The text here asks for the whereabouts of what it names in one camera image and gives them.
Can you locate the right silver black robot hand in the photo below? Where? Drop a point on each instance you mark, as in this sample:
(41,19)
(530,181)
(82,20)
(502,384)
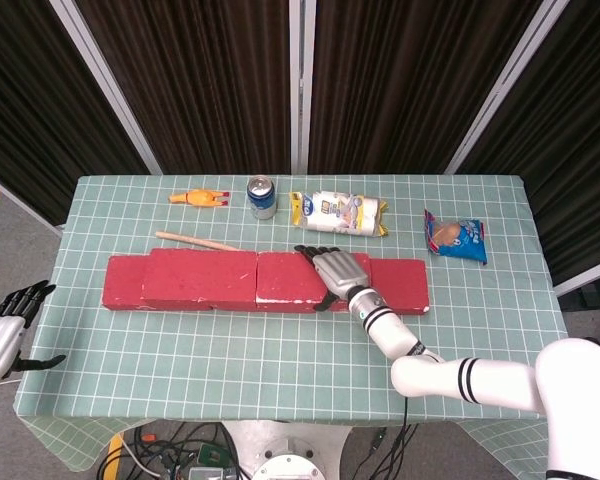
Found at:
(342,272)

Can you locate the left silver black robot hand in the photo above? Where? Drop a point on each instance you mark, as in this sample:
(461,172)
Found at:
(0,345)

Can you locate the red brick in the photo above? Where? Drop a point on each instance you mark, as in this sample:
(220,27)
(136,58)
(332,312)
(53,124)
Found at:
(195,275)
(122,280)
(400,285)
(280,308)
(285,280)

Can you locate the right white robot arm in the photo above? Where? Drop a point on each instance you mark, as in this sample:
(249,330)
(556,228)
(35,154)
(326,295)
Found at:
(430,375)

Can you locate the clear bag of white rolls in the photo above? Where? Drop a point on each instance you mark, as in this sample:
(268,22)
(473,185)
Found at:
(335,212)

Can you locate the blue silver soda can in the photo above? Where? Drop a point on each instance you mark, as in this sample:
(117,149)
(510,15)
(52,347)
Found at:
(261,205)

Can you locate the blue snack bag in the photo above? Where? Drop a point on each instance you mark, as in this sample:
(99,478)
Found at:
(462,240)

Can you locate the green checked tablecloth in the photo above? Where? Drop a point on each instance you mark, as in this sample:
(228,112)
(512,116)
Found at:
(230,370)

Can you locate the wooden stick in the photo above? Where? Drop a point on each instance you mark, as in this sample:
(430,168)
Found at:
(190,240)

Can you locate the yellow floor tape stripe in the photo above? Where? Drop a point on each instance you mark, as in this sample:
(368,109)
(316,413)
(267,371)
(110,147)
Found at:
(112,455)

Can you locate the yellow rubber chicken toy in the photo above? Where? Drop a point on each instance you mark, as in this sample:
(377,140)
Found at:
(197,198)

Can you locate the dark ribbed partition panel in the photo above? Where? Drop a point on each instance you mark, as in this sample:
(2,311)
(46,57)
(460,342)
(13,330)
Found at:
(205,75)
(580,150)
(30,100)
(405,75)

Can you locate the green circuit board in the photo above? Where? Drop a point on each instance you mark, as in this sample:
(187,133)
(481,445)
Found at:
(212,455)

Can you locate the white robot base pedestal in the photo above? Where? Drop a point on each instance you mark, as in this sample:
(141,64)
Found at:
(285,445)

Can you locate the white partition frame post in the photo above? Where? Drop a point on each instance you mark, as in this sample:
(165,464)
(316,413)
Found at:
(502,85)
(107,85)
(296,85)

